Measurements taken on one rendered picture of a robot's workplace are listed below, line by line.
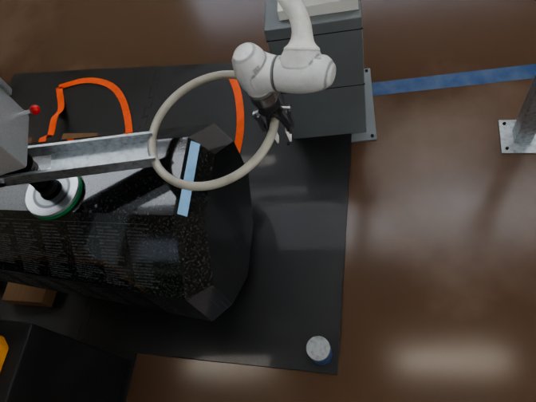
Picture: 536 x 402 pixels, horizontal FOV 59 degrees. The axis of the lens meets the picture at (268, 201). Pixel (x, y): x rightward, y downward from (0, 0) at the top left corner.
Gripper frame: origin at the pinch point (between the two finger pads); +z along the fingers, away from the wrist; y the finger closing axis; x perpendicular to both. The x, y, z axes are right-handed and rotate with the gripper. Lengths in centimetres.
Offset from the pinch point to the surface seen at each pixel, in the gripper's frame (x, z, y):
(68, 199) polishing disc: 21, -7, 78
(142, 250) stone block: 37, 7, 53
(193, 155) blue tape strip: 2.8, 1.7, 34.5
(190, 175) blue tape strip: 11.6, 1.7, 34.8
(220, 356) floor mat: 63, 77, 48
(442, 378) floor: 71, 86, -47
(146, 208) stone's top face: 25, -2, 48
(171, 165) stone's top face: 8.0, -1.2, 41.2
